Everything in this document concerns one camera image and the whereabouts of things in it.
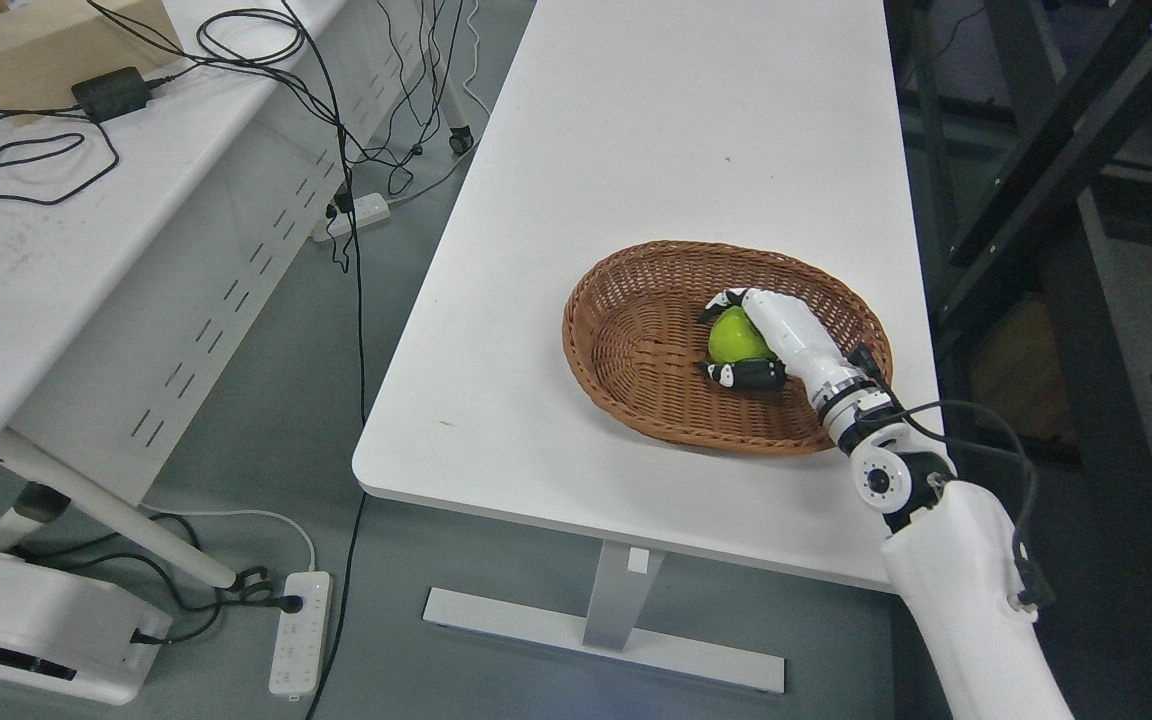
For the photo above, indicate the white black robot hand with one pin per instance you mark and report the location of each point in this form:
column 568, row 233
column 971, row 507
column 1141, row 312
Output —
column 798, row 346

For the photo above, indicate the green apple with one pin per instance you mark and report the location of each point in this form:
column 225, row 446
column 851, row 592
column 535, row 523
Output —
column 733, row 338

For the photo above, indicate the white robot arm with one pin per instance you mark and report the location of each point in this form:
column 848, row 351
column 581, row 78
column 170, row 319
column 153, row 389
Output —
column 954, row 555

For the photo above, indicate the brown wicker basket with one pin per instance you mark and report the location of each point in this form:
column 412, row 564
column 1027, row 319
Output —
column 633, row 341

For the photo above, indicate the white standing desk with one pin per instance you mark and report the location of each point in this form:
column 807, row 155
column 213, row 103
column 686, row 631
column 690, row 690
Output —
column 643, row 155

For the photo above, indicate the white power strip far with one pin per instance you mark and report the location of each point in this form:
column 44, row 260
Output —
column 356, row 213

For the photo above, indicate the white power strip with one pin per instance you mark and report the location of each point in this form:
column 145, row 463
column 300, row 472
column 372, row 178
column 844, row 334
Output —
column 356, row 213
column 300, row 638

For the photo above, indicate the white power strip near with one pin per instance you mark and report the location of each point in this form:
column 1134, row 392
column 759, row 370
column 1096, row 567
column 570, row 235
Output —
column 300, row 638

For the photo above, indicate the white perforated side desk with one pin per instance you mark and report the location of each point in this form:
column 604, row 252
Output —
column 120, row 307

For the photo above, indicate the black power adapter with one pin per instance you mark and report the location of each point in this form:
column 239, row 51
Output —
column 113, row 94

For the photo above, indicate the cardboard box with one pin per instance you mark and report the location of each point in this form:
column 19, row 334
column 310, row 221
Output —
column 46, row 47

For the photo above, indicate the white machine base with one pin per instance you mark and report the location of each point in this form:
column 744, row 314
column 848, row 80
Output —
column 75, row 635

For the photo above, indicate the black metal shelf frame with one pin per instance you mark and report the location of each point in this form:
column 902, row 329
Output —
column 1028, row 137

